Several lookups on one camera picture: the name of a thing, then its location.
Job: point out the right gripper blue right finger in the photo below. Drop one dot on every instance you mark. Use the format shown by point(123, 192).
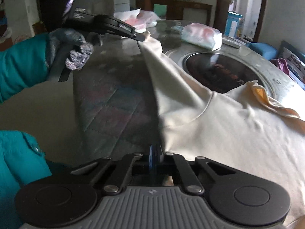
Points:
point(159, 155)

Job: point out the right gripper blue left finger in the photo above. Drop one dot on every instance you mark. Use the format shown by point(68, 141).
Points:
point(151, 157)

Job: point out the cream long-sleeve shirt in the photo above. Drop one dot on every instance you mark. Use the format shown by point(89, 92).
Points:
point(243, 128)

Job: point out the left teal jacket forearm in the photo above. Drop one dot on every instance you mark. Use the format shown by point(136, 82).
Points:
point(25, 64)

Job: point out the right teal jacket forearm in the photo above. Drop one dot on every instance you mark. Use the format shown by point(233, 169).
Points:
point(22, 162)

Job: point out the left grey knit gloved hand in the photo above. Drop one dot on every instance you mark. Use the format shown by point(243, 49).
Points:
point(75, 58)

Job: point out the pink tissue box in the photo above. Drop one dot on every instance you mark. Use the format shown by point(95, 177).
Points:
point(141, 20)

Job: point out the round black stove inset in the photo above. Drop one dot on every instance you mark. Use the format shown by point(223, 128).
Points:
point(217, 72)

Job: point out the pink white tissue pack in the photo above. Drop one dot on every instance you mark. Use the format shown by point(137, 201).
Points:
point(203, 36)

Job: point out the grey remote control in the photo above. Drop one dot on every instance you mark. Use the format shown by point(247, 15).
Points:
point(230, 42)

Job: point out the blue corner sofa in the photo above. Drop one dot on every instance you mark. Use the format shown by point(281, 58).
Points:
point(268, 52)

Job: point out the light blue small cabinet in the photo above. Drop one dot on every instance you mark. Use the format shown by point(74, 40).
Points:
point(232, 24)

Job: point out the magenta crumpled garment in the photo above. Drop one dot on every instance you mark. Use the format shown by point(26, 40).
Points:
point(281, 64)

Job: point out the flat butterfly print cushion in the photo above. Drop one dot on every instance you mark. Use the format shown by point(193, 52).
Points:
point(295, 65)

